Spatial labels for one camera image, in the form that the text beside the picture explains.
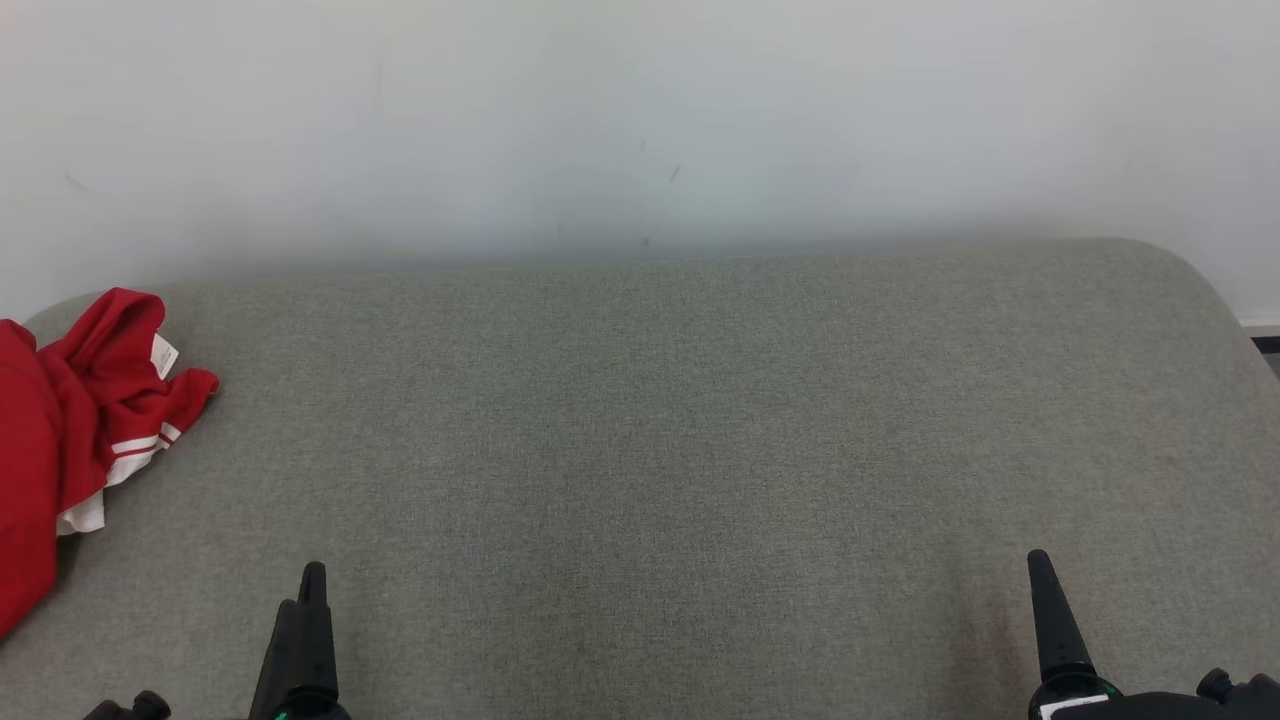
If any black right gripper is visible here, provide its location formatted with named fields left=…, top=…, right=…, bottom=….
left=1027, top=549, right=1201, bottom=720

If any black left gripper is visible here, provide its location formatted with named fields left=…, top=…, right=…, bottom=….
left=248, top=562, right=353, bottom=720

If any red jersey with white trim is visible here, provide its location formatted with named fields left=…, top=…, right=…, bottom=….
left=35, top=288, right=221, bottom=537

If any grey fabric sofa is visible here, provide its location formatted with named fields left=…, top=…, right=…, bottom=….
left=0, top=237, right=1280, bottom=720

